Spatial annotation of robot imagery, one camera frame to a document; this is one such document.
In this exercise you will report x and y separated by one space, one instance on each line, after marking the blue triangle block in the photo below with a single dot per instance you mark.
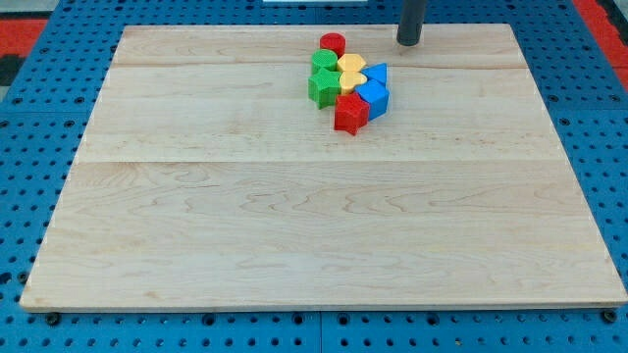
378 73

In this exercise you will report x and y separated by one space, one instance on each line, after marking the red star block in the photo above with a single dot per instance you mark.
351 113

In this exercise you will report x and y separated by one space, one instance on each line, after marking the green star block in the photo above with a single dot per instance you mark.
324 87

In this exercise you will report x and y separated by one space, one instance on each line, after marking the yellow heart block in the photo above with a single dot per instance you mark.
350 80

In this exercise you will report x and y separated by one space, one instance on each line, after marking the blue cube block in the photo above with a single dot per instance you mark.
376 95

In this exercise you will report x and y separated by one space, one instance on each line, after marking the light wooden board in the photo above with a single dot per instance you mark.
206 180

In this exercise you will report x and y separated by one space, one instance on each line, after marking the green cylinder block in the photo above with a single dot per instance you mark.
323 59

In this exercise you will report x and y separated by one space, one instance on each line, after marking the yellow hexagon block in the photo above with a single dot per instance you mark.
350 62

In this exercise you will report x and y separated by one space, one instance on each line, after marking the red cylinder block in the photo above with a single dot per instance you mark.
333 41

